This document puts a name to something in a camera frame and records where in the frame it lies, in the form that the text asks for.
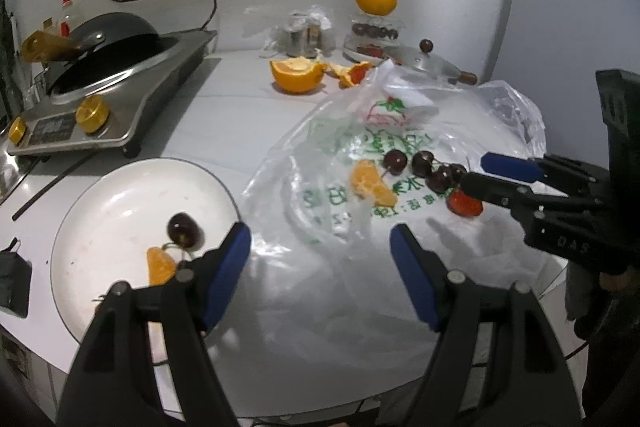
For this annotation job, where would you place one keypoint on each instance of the white dish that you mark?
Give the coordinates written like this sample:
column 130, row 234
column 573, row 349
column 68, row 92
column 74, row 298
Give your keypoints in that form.
column 362, row 52

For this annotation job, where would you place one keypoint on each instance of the steel cup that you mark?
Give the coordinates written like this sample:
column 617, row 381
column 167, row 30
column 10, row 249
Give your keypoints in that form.
column 300, row 36

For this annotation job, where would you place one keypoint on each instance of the black chopstick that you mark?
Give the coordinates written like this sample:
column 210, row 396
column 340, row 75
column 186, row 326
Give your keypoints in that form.
column 50, row 187

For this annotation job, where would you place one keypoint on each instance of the person's right forearm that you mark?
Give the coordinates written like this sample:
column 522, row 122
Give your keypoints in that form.
column 615, row 347

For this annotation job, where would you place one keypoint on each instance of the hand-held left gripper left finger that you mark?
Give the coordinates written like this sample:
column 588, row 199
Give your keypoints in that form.
column 227, row 277

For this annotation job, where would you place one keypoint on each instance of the dark red cherry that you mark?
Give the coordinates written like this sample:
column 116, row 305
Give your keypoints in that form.
column 457, row 171
column 440, row 179
column 395, row 159
column 421, row 163
column 184, row 229

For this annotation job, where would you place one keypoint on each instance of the white plate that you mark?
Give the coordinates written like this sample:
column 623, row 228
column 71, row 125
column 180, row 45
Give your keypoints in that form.
column 115, row 217

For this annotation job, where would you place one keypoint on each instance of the clear printed plastic bag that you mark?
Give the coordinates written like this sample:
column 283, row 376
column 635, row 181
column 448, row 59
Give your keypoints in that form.
column 320, row 217

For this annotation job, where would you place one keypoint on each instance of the orange peel piece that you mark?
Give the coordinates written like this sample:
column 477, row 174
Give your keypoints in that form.
column 339, row 72

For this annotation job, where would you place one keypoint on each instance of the crumpled clear wrap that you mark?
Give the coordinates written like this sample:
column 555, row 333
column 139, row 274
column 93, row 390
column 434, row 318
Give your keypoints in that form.
column 320, row 13

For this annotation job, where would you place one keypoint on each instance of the person's right hand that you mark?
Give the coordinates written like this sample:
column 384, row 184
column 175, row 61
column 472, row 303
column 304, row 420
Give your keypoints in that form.
column 614, row 280

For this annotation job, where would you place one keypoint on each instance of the red fruit piece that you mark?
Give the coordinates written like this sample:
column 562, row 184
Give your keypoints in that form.
column 356, row 76

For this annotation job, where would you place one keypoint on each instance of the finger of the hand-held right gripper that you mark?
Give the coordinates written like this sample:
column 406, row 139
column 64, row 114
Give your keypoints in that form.
column 492, row 188
column 507, row 167

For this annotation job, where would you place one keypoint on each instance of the clear box of cherries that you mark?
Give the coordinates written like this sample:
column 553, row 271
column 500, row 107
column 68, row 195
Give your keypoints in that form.
column 375, row 29

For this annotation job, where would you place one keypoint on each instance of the black pouch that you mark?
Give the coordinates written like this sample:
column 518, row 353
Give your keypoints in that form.
column 12, row 277

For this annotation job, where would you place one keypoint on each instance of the tangerine segment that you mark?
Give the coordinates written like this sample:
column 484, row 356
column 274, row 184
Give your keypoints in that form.
column 161, row 267
column 370, row 184

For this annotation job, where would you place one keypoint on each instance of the half peeled orange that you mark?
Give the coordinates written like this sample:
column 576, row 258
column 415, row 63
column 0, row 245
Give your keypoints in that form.
column 295, row 77

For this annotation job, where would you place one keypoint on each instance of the strawberry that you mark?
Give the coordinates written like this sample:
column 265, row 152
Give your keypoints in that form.
column 465, row 205

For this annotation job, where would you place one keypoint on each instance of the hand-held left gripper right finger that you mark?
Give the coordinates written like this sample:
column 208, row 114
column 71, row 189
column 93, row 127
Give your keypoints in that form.
column 415, row 277

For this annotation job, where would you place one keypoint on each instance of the steel induction cooker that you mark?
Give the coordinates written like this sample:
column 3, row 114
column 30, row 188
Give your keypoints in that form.
column 150, row 72

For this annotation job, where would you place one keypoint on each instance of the small pot lid with knob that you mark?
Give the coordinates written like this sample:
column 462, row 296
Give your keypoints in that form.
column 425, row 63

